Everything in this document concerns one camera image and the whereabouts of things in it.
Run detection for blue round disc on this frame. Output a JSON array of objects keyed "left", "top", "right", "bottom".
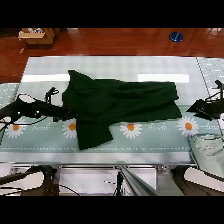
[{"left": 168, "top": 31, "right": 185, "bottom": 43}]

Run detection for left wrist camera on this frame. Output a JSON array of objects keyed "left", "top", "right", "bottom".
[{"left": 43, "top": 86, "right": 61, "bottom": 105}]

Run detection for dark green T-shirt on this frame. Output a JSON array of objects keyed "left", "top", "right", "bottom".
[{"left": 61, "top": 69, "right": 183, "bottom": 152}]

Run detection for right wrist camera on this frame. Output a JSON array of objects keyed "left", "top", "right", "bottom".
[{"left": 214, "top": 79, "right": 224, "bottom": 91}]

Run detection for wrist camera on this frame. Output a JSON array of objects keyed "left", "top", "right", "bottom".
[
  {"left": 43, "top": 86, "right": 61, "bottom": 105},
  {"left": 214, "top": 79, "right": 224, "bottom": 91}
]

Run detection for pale green garment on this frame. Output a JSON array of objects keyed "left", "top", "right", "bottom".
[{"left": 188, "top": 133, "right": 224, "bottom": 178}]

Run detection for silver frame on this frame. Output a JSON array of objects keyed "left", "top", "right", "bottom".
[{"left": 0, "top": 161, "right": 198, "bottom": 197}]

